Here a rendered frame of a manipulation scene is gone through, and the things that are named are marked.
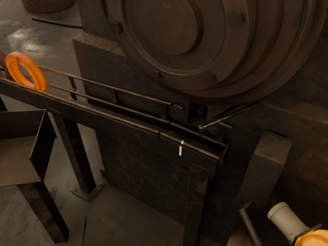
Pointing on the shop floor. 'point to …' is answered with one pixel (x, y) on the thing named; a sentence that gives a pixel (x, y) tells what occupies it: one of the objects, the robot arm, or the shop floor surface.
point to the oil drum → (47, 5)
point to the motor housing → (242, 239)
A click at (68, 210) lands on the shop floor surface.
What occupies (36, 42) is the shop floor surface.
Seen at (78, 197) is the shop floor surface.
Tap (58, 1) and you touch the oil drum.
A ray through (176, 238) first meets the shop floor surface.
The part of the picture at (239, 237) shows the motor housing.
